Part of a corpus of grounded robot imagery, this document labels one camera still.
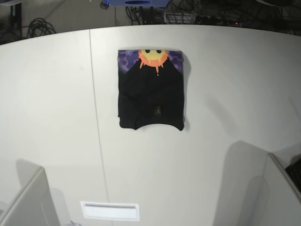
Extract black keyboard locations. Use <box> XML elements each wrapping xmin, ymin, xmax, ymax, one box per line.
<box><xmin>285</xmin><ymin>158</ymin><xmax>301</xmax><ymax>191</ymax></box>

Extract blue box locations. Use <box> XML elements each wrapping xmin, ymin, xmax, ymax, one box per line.
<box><xmin>104</xmin><ymin>0</ymin><xmax>169</xmax><ymax>7</ymax></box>

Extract grey partition panel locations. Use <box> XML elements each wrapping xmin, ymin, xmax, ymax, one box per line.
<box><xmin>0</xmin><ymin>167</ymin><xmax>60</xmax><ymax>226</ymax></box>
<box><xmin>241</xmin><ymin>154</ymin><xmax>301</xmax><ymax>226</ymax></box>

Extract black power strip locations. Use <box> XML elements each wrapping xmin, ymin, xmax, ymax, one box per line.
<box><xmin>194</xmin><ymin>16</ymin><xmax>238</xmax><ymax>26</ymax></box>

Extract black T-shirt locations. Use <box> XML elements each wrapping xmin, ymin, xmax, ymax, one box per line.
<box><xmin>118</xmin><ymin>49</ymin><xmax>185</xmax><ymax>131</ymax></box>

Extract grey left partition panel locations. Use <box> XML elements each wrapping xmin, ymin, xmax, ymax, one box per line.
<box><xmin>0</xmin><ymin>167</ymin><xmax>60</xmax><ymax>226</ymax></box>

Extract grey right partition panel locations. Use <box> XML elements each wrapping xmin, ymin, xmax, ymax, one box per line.
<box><xmin>241</xmin><ymin>154</ymin><xmax>301</xmax><ymax>226</ymax></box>

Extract coiled black cables behind table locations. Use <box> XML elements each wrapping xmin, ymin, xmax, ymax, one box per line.
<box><xmin>26</xmin><ymin>17</ymin><xmax>56</xmax><ymax>38</ymax></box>

